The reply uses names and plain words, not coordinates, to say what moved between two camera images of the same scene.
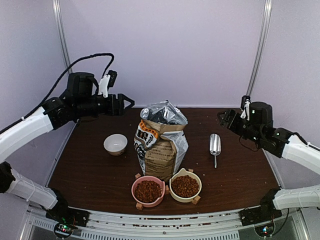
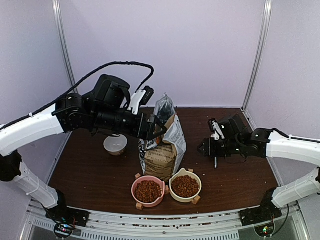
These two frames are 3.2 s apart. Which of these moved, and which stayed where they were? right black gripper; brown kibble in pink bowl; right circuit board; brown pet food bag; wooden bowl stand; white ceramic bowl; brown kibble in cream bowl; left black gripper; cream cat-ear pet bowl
Moved: right black gripper; left black gripper; brown pet food bag
Stayed: wooden bowl stand; brown kibble in pink bowl; cream cat-ear pet bowl; right circuit board; brown kibble in cream bowl; white ceramic bowl
